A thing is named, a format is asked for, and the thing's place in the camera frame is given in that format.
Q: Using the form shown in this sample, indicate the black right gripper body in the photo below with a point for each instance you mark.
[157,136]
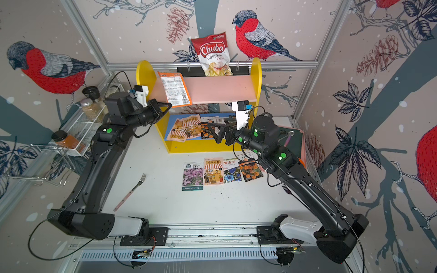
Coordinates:
[234,132]

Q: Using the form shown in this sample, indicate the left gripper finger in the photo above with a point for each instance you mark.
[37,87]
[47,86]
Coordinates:
[154,102]
[162,110]

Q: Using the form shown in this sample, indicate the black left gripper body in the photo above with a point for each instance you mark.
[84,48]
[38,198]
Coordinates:
[152,112]

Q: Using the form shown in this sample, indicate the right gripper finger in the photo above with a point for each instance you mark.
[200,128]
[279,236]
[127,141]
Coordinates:
[220,135]
[216,127]

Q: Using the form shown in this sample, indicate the white orange seed bag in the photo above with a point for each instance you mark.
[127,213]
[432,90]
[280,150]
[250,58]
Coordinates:
[175,88]

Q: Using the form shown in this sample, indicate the pink shop seed bag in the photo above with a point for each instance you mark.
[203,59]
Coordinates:
[192,126]
[178,132]

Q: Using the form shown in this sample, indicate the blue flower seed bag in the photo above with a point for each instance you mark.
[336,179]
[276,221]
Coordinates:
[231,170]

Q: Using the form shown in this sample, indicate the striped shop seed bag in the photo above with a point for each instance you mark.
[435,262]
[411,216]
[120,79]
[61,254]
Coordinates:
[213,171]

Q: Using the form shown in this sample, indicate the orange marigold seed bag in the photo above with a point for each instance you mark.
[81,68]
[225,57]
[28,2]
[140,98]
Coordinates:
[249,168]

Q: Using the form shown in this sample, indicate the purple flower seed bag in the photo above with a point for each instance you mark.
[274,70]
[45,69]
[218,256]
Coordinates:
[193,176]

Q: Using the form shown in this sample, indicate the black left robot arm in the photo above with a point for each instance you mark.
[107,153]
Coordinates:
[81,214]

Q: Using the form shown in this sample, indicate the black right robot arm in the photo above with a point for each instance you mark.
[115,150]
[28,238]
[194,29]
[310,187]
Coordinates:
[340,229]

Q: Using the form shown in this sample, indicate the dark marigold seed bag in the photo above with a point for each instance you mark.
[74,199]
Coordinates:
[205,131]

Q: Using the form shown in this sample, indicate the white text seed bag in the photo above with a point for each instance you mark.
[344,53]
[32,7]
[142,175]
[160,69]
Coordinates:
[231,120]

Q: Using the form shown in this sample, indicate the yellow shelf unit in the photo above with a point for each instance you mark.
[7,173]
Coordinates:
[203,90]

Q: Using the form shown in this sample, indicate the red Chuba chips bag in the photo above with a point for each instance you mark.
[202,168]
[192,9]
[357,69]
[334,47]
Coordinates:
[212,52]

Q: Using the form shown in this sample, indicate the pale spice jar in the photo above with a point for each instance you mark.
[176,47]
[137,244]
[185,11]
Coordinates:
[111,90]

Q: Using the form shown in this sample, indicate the pink tray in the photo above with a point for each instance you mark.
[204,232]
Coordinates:
[280,148]

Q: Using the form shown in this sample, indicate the silver lid spice jar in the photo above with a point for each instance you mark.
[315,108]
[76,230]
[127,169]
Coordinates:
[92,110]

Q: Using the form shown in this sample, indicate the black lid spice jar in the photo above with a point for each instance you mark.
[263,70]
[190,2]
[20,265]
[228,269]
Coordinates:
[92,92]

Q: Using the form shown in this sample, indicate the dark green cloth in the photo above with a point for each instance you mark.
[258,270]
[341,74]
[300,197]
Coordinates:
[296,143]

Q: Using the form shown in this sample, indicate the silver fork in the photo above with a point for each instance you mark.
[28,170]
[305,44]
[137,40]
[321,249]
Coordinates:
[140,182]

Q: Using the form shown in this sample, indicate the orange spice jar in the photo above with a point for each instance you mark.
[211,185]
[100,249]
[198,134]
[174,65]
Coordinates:
[66,140]

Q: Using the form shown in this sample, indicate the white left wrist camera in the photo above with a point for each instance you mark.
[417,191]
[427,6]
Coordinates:
[140,93]

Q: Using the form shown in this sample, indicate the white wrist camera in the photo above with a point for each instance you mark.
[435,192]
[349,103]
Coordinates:
[241,109]
[140,93]

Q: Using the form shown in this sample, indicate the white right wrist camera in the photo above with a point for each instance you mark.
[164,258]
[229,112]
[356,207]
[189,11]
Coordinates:
[241,109]

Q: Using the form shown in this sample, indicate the black wall holder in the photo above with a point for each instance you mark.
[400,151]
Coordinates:
[198,71]

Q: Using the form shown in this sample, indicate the pink handled spoon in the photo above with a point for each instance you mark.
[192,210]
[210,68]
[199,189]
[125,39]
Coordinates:
[289,137]

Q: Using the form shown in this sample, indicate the white wire spice rack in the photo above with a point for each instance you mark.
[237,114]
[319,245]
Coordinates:
[81,127]

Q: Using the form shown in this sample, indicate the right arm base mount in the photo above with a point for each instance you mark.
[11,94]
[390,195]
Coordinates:
[271,235]

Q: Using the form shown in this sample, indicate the metal wire hook rack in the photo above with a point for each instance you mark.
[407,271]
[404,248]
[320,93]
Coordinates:
[52,165]

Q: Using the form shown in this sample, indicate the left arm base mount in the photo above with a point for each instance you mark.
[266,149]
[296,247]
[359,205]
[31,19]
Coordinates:
[147,236]

